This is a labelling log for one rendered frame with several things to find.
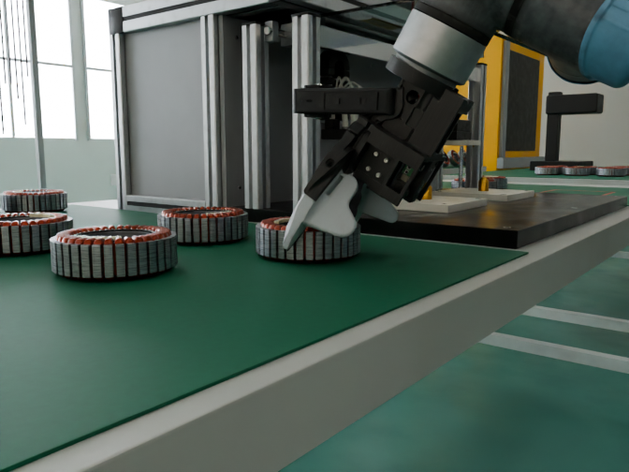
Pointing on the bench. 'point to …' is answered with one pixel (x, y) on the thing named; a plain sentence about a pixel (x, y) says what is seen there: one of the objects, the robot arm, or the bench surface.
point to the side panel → (168, 116)
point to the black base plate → (482, 219)
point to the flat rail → (362, 47)
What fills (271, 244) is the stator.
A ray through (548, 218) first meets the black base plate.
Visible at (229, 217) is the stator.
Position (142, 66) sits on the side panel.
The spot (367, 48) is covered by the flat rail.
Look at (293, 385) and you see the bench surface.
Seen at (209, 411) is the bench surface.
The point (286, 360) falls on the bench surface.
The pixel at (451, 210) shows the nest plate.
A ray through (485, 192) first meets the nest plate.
